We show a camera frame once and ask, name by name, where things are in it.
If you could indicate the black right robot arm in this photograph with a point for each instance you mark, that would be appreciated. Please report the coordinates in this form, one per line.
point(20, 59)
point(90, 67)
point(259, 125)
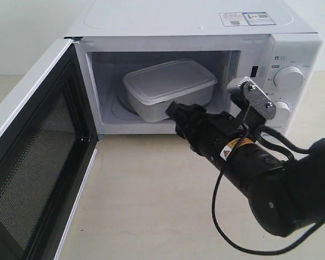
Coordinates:
point(283, 195)

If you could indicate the white printed label sticker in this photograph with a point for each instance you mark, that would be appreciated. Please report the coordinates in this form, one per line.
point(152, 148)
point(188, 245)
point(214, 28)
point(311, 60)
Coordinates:
point(242, 19)

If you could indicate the white plastic lidded container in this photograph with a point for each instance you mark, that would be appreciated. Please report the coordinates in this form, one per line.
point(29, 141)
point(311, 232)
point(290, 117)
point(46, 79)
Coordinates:
point(152, 89)

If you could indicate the white microwave oven body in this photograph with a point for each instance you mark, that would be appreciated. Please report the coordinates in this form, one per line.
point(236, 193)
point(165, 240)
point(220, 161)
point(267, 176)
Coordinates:
point(118, 37)

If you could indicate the white microwave door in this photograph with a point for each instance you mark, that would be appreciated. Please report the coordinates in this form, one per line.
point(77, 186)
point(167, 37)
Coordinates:
point(47, 147)

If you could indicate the silver appliance control knob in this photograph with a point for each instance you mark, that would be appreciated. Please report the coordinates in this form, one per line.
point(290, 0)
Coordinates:
point(289, 77)
point(282, 111)

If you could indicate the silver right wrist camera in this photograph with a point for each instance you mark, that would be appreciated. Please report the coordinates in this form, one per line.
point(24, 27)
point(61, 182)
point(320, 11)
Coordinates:
point(255, 106)

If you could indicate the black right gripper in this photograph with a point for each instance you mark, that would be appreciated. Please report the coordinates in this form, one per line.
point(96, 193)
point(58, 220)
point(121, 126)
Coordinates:
point(219, 137)

